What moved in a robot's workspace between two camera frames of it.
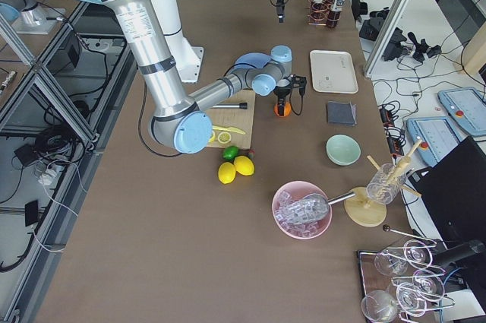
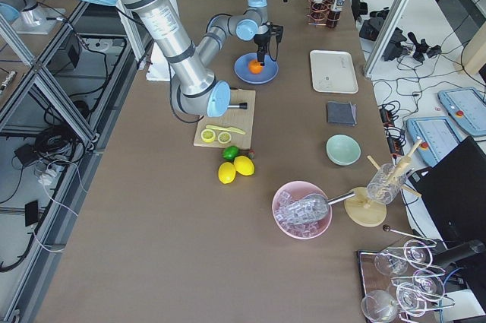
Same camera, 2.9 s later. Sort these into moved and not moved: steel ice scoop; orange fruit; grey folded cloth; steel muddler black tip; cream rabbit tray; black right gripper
Moved: black right gripper; orange fruit
Not moved: steel ice scoop; steel muddler black tip; cream rabbit tray; grey folded cloth
